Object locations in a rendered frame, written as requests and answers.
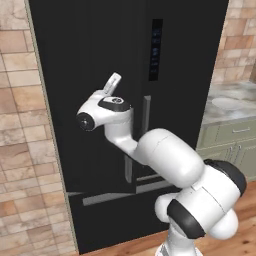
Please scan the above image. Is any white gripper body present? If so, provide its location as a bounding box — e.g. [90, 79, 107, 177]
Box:
[102, 72, 123, 96]

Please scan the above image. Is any black fridge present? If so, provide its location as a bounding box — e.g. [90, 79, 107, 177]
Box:
[25, 0, 231, 255]

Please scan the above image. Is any black left fridge door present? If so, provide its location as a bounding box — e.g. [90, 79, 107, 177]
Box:
[28, 0, 149, 198]

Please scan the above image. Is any black fridge door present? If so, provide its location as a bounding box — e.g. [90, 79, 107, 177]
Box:
[28, 0, 149, 198]
[145, 0, 231, 185]

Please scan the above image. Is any black right fridge door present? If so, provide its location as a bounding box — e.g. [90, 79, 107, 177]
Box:
[145, 0, 231, 185]

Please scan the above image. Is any green cupboard door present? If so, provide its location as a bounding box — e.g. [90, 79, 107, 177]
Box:
[233, 142, 256, 182]
[197, 146, 236, 165]

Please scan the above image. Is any black fridge freezer drawer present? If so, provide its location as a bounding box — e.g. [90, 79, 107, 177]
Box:
[67, 185, 188, 255]

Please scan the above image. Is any green cupboard run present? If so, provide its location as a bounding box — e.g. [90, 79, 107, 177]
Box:
[195, 117, 256, 183]

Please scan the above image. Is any green drawer front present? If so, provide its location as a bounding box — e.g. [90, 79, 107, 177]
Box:
[215, 120, 256, 144]

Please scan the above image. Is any grey right fridge door handle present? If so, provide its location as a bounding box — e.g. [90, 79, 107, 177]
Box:
[142, 95, 152, 133]

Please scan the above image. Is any grey fridge door handle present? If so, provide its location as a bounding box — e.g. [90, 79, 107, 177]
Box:
[124, 153, 134, 184]
[142, 95, 152, 133]

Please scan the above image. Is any grey left fridge door handle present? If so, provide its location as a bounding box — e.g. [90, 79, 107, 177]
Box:
[124, 153, 134, 184]

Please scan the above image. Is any grey freezer drawer handle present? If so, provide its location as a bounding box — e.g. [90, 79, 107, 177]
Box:
[82, 180, 178, 207]

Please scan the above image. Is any silver drawer handle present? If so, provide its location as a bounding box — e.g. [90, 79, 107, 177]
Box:
[231, 127, 252, 134]

